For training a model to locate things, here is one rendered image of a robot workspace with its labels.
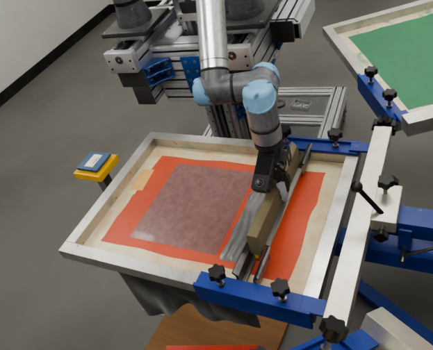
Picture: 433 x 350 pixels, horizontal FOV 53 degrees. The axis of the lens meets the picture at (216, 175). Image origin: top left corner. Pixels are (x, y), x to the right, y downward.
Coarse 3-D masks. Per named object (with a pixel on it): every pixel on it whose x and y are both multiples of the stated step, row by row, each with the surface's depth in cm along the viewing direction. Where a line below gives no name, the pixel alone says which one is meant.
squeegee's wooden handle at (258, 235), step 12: (288, 156) 126; (288, 168) 124; (276, 192) 117; (264, 204) 115; (276, 204) 117; (264, 216) 112; (276, 216) 119; (252, 228) 110; (264, 228) 111; (252, 240) 109; (264, 240) 112; (252, 252) 113
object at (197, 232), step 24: (120, 216) 143; (144, 216) 140; (168, 216) 138; (192, 216) 135; (216, 216) 133; (120, 240) 135; (144, 240) 132; (168, 240) 130; (192, 240) 128; (216, 240) 126; (288, 240) 120; (288, 264) 114
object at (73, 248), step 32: (128, 160) 158; (320, 160) 140; (352, 160) 131; (96, 224) 142; (64, 256) 134; (96, 256) 127; (128, 256) 124; (320, 256) 109; (192, 288) 114; (320, 288) 103
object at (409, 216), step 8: (400, 208) 108; (408, 208) 107; (416, 208) 107; (424, 208) 106; (400, 216) 106; (408, 216) 106; (416, 216) 105; (424, 216) 105; (432, 216) 104; (400, 224) 105; (408, 224) 104; (416, 224) 103; (424, 224) 103; (432, 224) 102; (416, 232) 105; (424, 232) 104; (432, 232) 103; (432, 240) 104
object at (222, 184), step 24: (168, 168) 155; (192, 168) 152; (216, 168) 149; (240, 168) 146; (144, 192) 149; (168, 192) 146; (192, 192) 143; (216, 192) 140; (240, 192) 138; (312, 192) 131; (288, 216) 126
